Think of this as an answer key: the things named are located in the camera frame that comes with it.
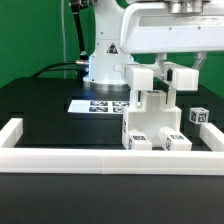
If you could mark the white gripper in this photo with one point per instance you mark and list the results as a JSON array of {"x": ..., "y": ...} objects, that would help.
[{"x": 173, "y": 26}]

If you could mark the white chair back frame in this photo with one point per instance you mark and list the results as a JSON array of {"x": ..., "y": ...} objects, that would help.
[{"x": 140, "y": 76}]

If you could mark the white chair seat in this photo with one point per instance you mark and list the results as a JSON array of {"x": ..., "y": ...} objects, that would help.
[{"x": 149, "y": 113}]

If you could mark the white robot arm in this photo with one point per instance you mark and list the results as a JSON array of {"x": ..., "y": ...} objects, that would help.
[{"x": 107, "y": 53}]

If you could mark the white tagged cube right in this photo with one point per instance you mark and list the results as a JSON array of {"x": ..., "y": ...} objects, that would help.
[{"x": 198, "y": 115}]

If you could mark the white flat tag board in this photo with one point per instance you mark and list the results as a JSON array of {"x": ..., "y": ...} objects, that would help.
[{"x": 97, "y": 107}]

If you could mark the white U-shaped boundary fence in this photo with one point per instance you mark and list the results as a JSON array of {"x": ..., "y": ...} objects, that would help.
[{"x": 83, "y": 161}]

